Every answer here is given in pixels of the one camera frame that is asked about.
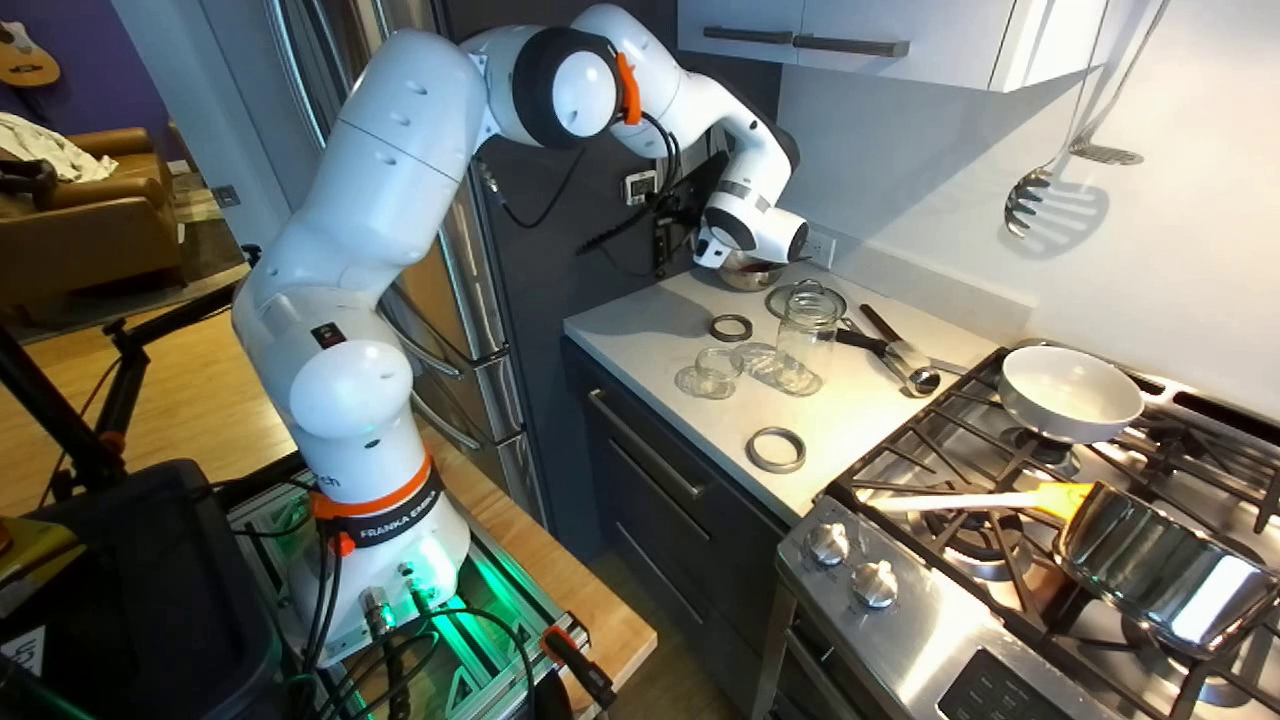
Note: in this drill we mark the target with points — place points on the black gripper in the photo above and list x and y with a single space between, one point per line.
678 219

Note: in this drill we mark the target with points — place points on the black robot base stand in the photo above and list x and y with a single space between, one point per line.
492 650

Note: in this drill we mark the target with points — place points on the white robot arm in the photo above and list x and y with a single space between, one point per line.
341 302

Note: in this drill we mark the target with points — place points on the small clear glass cup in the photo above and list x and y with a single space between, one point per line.
711 376

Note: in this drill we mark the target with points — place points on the black metal tongs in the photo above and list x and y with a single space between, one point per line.
909 364

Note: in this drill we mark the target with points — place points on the dark grey base cabinet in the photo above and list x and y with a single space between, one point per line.
711 556

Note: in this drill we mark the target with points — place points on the left stove knob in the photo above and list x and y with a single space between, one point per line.
830 543

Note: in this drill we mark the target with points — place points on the stove knob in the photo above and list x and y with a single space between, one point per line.
877 585
830 543

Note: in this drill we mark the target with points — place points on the hanging slotted spatula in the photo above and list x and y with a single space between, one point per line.
1055 210

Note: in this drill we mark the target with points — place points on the right stove knob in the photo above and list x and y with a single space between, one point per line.
877 585

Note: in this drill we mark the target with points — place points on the white frying pan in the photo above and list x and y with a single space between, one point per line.
1067 393

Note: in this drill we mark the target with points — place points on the wooden robot platform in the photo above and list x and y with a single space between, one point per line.
622 639

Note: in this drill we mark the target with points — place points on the stainless steel gas stove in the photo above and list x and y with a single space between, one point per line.
986 620

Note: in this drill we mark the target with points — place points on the brown leather armchair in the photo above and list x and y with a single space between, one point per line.
92 237

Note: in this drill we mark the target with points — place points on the stainless steel pot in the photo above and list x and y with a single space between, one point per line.
1162 569

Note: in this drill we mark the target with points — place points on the black bin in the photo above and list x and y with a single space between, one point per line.
162 613

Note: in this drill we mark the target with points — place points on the white cloth on armchair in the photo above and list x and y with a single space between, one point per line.
33 142

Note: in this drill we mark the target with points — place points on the acoustic guitar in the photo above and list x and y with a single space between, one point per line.
26 60

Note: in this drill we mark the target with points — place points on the silver drawer handle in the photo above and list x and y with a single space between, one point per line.
649 445

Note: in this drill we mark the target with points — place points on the yellow wooden handled spatula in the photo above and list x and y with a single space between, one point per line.
1055 502

